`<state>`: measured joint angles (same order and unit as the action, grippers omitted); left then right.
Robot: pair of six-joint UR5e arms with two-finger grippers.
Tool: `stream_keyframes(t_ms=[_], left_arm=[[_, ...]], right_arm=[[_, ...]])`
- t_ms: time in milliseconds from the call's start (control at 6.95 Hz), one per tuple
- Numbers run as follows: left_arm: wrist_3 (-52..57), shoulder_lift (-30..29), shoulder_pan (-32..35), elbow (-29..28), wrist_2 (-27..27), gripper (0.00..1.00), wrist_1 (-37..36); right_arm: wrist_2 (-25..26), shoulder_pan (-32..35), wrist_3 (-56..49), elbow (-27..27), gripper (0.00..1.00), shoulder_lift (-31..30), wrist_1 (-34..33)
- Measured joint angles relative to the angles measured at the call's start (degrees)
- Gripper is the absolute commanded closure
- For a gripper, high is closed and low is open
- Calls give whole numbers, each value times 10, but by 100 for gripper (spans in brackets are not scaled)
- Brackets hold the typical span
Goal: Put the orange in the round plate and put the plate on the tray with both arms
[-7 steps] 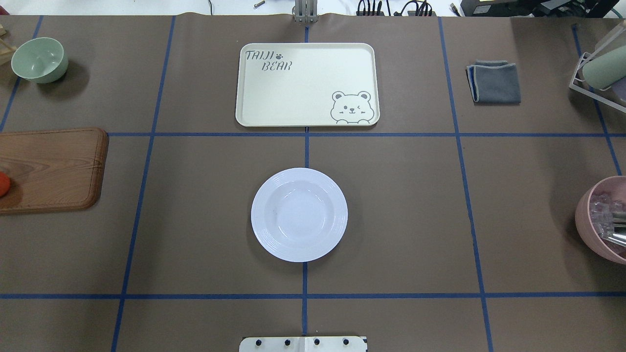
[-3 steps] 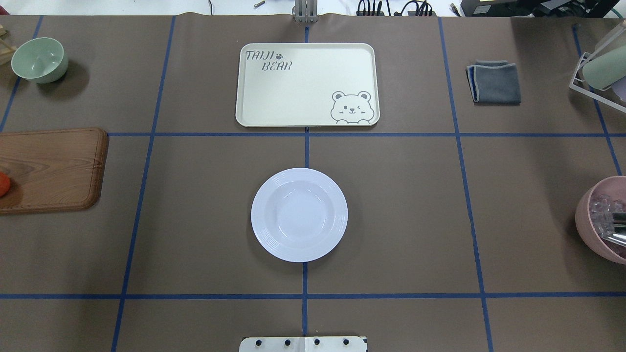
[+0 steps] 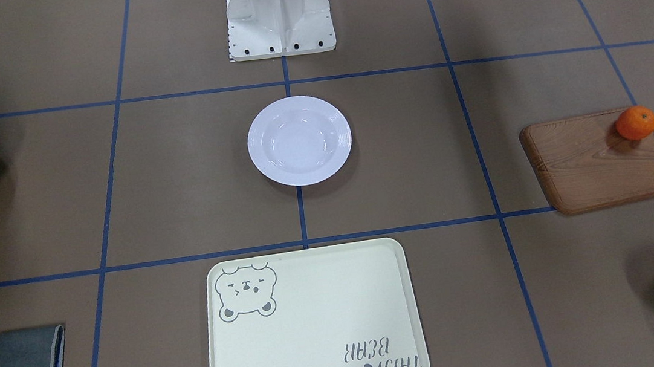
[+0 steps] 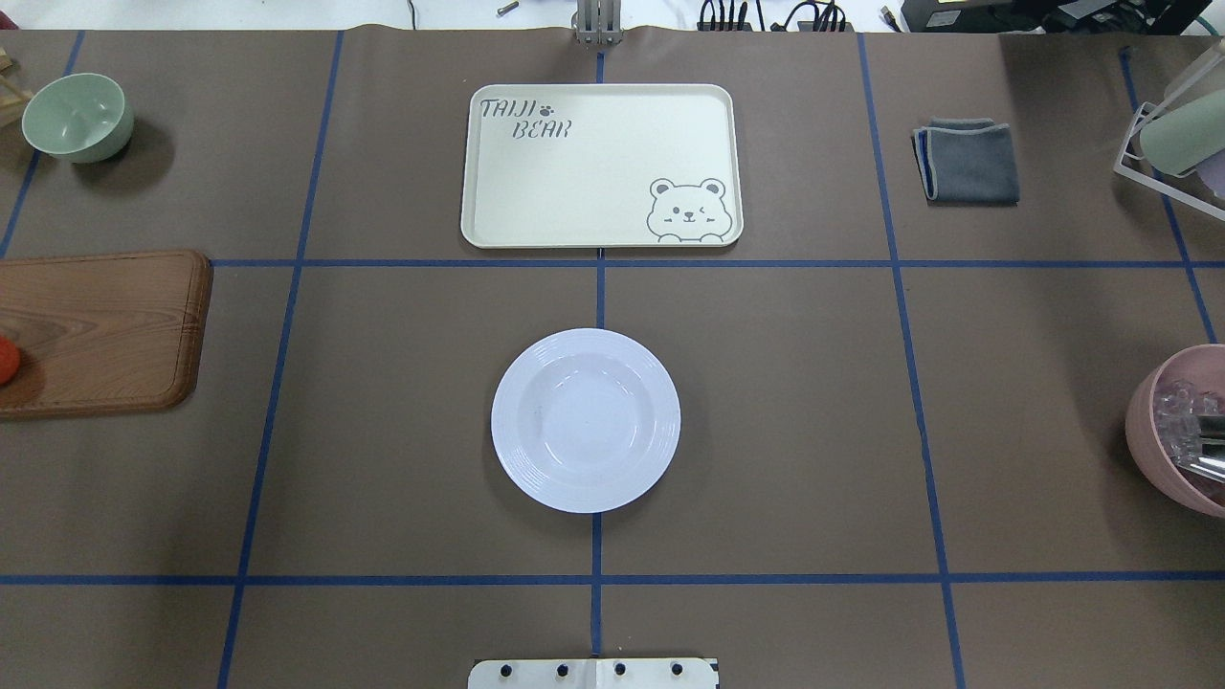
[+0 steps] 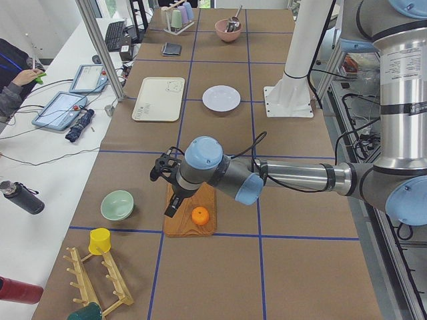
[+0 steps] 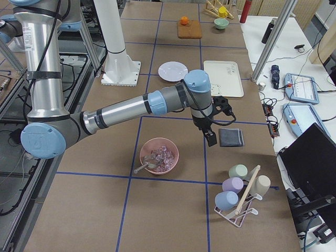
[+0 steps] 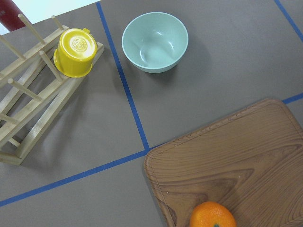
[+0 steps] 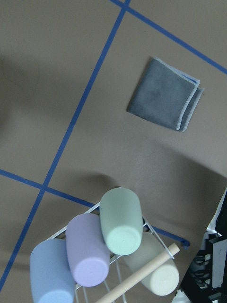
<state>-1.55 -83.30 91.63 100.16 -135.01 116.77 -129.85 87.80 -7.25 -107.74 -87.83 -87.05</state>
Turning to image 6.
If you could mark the near teach pendant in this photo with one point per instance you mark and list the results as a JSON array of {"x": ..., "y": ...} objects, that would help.
[{"x": 301, "y": 116}]

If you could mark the wooden cutting board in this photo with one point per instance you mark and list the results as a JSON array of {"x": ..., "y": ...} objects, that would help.
[{"x": 192, "y": 30}]

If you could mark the folded dark blue umbrella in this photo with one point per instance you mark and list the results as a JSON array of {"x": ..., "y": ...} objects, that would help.
[{"x": 275, "y": 76}]

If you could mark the cream bear tray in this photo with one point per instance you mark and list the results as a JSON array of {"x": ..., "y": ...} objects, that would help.
[{"x": 224, "y": 78}]

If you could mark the black laptop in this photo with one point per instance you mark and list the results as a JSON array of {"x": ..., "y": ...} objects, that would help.
[{"x": 310, "y": 162}]

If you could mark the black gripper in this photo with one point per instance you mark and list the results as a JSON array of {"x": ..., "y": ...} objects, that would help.
[{"x": 201, "y": 124}]

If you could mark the white ribbed plate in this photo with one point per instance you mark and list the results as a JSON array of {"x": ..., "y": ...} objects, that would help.
[{"x": 172, "y": 71}]

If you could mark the purple cup on rack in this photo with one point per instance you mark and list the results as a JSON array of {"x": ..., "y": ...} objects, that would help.
[{"x": 234, "y": 184}]

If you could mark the pink bowl with ice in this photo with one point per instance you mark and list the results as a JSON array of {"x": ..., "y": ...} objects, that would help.
[{"x": 161, "y": 154}]

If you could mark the orange fruit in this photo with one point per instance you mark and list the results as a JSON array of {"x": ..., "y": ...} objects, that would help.
[{"x": 184, "y": 20}]

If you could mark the metal ice scoop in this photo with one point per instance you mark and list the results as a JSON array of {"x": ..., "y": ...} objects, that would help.
[{"x": 147, "y": 164}]

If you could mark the far teach pendant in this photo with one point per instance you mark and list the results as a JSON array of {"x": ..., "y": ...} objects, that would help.
[{"x": 301, "y": 88}]

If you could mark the green bowl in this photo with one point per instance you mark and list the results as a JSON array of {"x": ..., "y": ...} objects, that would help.
[{"x": 221, "y": 23}]

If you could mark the wooden mug rack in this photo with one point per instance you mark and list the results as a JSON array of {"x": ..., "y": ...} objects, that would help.
[{"x": 212, "y": 7}]

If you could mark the grey folded cloth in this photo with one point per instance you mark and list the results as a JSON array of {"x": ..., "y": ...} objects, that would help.
[{"x": 231, "y": 137}]

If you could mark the wooden rack handle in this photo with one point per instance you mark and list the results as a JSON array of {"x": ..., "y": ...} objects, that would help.
[{"x": 246, "y": 192}]

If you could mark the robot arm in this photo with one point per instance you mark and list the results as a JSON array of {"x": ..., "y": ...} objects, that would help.
[{"x": 51, "y": 129}]

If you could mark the green cup on rack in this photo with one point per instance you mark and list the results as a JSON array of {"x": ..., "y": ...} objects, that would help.
[{"x": 238, "y": 170}]

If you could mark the black power strip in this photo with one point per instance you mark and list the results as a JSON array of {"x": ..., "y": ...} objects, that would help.
[{"x": 272, "y": 121}]

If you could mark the red bottle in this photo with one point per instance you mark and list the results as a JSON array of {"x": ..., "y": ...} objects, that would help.
[{"x": 245, "y": 11}]

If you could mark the white cup rack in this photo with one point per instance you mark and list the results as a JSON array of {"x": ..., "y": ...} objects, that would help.
[{"x": 234, "y": 209}]

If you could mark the teach pendant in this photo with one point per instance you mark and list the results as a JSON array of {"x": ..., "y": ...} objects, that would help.
[
  {"x": 301, "y": 116},
  {"x": 301, "y": 88}
]

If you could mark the aluminium frame post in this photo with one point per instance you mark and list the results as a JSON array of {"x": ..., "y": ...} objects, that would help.
[{"x": 274, "y": 35}]

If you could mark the black bottle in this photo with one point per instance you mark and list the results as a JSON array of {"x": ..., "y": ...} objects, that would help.
[{"x": 268, "y": 30}]

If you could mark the beige cup on rack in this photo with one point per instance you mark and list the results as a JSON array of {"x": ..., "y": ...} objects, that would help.
[{"x": 260, "y": 185}]

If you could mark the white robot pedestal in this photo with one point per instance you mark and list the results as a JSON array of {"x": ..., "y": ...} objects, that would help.
[{"x": 119, "y": 69}]

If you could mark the yellow mug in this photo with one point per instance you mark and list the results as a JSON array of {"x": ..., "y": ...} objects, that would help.
[{"x": 223, "y": 12}]

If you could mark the blue cup on rack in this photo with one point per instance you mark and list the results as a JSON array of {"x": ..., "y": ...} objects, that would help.
[{"x": 226, "y": 200}]

